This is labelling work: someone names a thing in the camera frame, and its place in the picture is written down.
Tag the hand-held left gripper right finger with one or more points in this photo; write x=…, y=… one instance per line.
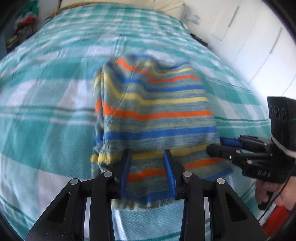
x=170, y=172

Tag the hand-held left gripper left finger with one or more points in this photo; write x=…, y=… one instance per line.
x=124, y=172

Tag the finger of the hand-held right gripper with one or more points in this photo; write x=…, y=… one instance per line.
x=233, y=154
x=251, y=141

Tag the striped knit sweater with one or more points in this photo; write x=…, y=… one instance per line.
x=157, y=111

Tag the pile of clothes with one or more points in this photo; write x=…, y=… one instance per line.
x=24, y=25

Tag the person's right hand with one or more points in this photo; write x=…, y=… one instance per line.
x=261, y=192

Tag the red object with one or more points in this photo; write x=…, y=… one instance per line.
x=276, y=220

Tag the teal plaid blanket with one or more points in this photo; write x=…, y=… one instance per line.
x=46, y=115

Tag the white wardrobe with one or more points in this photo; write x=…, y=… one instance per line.
x=254, y=34

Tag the cream pillow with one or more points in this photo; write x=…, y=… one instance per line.
x=161, y=7

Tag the wall socket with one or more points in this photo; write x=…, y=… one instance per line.
x=193, y=18

